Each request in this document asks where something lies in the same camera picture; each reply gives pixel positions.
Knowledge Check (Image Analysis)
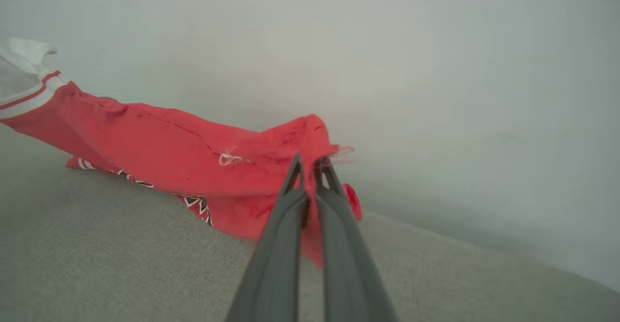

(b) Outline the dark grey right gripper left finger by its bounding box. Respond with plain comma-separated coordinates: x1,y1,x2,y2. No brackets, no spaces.
225,153,311,322

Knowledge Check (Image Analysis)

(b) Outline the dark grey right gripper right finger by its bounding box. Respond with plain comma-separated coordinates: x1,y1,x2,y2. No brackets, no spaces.
314,157,398,322

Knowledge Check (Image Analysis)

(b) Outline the red and white jersey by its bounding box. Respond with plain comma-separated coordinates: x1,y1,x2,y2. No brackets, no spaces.
0,37,363,270

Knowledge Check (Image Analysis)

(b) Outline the grey fabric sofa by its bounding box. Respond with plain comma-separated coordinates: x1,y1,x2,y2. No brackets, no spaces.
0,123,620,322

